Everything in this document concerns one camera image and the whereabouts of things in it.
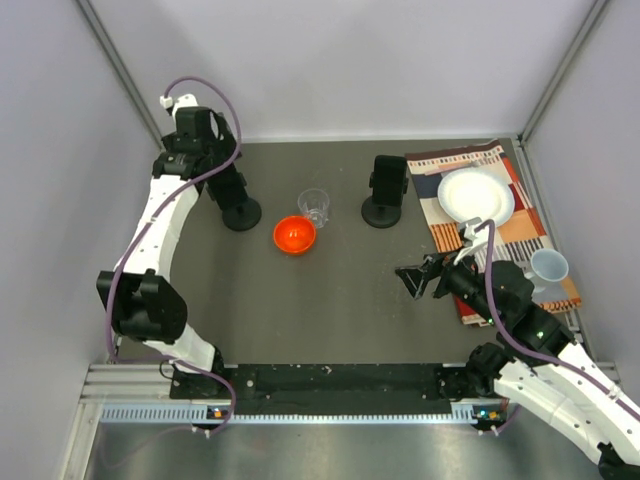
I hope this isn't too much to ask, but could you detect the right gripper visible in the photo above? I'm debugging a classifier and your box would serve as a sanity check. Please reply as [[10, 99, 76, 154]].
[[394, 243, 502, 326]]

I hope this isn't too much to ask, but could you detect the black phone stand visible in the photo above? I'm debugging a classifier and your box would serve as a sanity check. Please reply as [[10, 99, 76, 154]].
[[361, 170, 408, 229], [205, 158, 263, 232]]

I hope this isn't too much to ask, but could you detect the black phone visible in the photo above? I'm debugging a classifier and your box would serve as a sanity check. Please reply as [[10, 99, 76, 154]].
[[369, 155, 408, 207], [206, 163, 249, 211]]

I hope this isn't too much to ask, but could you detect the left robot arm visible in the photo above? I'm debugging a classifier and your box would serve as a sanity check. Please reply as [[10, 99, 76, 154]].
[[96, 104, 247, 397]]

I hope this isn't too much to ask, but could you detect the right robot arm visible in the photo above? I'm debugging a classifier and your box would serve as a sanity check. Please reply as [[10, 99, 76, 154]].
[[395, 252, 639, 479]]

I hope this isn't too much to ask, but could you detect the patterned cloth mat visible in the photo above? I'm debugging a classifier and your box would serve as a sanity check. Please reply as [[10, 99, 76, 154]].
[[403, 138, 585, 327]]

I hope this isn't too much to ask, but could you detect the white paper plate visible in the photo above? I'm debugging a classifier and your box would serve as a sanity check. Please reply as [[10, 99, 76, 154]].
[[437, 168, 515, 226]]

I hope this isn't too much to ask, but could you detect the pale blue cup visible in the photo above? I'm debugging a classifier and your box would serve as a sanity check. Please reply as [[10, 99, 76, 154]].
[[525, 248, 569, 293]]

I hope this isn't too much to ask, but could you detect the clear plastic cup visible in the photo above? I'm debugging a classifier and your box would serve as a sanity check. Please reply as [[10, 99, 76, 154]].
[[297, 188, 330, 229]]

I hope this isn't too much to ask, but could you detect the orange bowl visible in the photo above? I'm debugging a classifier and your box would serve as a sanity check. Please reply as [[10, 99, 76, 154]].
[[272, 216, 317, 255]]

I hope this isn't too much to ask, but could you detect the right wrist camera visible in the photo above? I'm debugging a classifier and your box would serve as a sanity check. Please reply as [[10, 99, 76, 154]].
[[454, 217, 489, 265]]

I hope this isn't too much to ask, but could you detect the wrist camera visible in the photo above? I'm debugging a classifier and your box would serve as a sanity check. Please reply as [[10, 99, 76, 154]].
[[454, 217, 489, 265], [159, 93, 199, 118]]

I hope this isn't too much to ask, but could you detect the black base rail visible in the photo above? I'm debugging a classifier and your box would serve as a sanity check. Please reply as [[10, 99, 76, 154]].
[[230, 363, 468, 416]]

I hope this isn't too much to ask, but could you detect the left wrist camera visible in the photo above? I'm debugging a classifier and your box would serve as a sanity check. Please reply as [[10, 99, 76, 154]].
[[159, 93, 199, 118]]

